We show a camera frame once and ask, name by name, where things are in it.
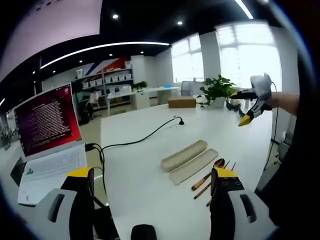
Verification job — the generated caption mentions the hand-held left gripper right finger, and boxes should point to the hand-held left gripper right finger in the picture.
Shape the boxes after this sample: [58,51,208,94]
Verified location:
[208,166,277,240]

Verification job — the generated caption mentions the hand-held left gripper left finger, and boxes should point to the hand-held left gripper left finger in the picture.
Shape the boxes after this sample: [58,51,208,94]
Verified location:
[29,166,96,240]

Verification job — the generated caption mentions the wooden spoon utensil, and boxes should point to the wooden spoon utensil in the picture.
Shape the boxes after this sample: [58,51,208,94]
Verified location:
[191,157,226,191]

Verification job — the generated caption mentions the beige cutlery case tray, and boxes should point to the beige cutlery case tray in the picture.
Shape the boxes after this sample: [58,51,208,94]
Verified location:
[169,148,219,186]

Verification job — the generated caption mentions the beige cutlery case lid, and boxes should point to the beige cutlery case lid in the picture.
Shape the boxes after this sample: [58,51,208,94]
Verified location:
[160,139,208,173]

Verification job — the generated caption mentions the green potted plant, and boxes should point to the green potted plant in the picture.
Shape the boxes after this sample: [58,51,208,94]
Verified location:
[199,74,237,109]

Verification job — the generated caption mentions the grey office chair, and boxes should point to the grey office chair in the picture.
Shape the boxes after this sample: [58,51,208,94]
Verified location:
[180,80,195,97]

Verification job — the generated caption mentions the brown cardboard box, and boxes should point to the brown cardboard box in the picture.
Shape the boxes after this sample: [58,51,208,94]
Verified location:
[167,95,197,109]

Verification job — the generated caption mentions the person's dark clothing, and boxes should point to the person's dark clothing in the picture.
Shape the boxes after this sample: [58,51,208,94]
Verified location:
[257,22,320,226]

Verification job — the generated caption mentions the black rounded object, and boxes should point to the black rounded object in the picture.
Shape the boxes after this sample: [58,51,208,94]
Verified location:
[130,224,158,240]

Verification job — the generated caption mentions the white laptop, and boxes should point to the white laptop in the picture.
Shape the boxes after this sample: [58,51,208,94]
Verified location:
[12,83,89,207]

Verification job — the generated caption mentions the white office desk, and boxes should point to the white office desk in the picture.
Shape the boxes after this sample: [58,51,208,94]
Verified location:
[106,86,181,112]

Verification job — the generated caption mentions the small green plant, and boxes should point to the small green plant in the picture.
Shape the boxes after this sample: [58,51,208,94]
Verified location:
[131,80,149,91]

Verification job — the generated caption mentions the shelf with white bins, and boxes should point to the shelf with white bins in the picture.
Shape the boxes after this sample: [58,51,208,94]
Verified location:
[74,66,135,106]

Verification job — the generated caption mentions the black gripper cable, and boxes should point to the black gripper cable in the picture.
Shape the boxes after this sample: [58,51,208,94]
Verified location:
[263,80,281,172]

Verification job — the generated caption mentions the black laptop cable plug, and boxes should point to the black laptop cable plug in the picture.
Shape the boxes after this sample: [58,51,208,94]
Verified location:
[84,142,108,198]

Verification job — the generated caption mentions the black table cable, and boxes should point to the black table cable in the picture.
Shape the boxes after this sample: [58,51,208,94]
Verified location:
[99,115,185,152]

